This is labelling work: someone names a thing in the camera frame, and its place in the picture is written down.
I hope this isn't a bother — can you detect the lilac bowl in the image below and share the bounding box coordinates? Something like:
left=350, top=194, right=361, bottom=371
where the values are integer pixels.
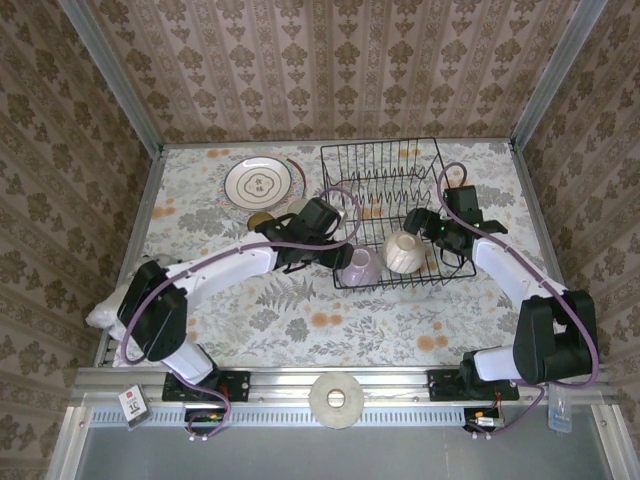
left=337, top=244, right=385, bottom=290

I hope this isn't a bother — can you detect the frosted glass tumbler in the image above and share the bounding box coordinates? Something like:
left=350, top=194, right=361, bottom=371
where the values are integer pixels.
left=285, top=196, right=314, bottom=220

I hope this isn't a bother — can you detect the cream ribbed bowl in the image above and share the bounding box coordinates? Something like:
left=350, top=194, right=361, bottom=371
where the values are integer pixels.
left=382, top=229, right=426, bottom=274

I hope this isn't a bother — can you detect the multicolour patterned plate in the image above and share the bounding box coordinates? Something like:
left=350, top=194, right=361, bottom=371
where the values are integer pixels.
left=218, top=155, right=308, bottom=227

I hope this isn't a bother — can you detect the black wire dish rack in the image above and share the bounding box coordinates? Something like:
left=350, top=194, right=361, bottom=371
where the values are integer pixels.
left=319, top=137, right=477, bottom=291

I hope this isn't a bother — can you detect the white plate with characters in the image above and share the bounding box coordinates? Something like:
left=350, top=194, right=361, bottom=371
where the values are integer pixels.
left=223, top=156, right=292, bottom=211

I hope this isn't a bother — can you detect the floral table cloth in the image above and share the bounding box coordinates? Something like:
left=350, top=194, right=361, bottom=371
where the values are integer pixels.
left=112, top=141, right=584, bottom=369

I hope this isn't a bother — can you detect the grey tape roll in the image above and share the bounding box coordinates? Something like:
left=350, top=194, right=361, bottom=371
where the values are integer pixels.
left=308, top=372, right=365, bottom=430

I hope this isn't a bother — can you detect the black connector box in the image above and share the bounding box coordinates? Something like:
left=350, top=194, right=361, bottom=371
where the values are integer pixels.
left=462, top=406, right=507, bottom=435
left=183, top=407, right=227, bottom=437

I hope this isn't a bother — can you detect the clear plastic pouch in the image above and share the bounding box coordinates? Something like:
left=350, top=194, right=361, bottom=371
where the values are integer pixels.
left=548, top=384, right=573, bottom=434

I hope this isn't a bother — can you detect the white grey plush toy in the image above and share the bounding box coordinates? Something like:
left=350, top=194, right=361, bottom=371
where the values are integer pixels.
left=85, top=253, right=174, bottom=346

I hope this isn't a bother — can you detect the white label card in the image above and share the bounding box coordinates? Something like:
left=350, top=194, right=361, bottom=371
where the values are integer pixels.
left=118, top=384, right=150, bottom=431

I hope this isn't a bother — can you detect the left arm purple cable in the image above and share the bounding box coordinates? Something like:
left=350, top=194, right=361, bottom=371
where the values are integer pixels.
left=119, top=187, right=362, bottom=442

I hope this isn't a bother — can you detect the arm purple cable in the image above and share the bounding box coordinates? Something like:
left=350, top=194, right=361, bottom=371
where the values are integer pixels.
left=119, top=187, right=362, bottom=442
left=437, top=162, right=600, bottom=442

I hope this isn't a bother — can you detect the aluminium table edge rail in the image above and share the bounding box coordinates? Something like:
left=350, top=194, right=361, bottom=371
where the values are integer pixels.
left=96, top=146, right=167, bottom=369
left=159, top=135, right=517, bottom=150
left=508, top=141, right=592, bottom=366

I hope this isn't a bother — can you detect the aluminium extrusion mounting rail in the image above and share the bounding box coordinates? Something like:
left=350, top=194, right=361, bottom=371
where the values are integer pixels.
left=72, top=363, right=621, bottom=409

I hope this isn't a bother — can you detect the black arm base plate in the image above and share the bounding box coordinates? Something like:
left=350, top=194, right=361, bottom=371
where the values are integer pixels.
left=162, top=369, right=251, bottom=404
left=427, top=368, right=521, bottom=403

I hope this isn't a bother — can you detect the grey slotted cable duct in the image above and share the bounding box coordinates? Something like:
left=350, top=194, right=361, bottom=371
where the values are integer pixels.
left=89, top=407, right=551, bottom=430

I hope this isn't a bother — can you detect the aluminium frame post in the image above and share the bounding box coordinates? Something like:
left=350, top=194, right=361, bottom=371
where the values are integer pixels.
left=509, top=0, right=610, bottom=149
left=57, top=0, right=166, bottom=154

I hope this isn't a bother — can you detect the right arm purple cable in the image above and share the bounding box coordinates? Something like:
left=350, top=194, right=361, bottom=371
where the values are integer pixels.
left=437, top=162, right=600, bottom=442

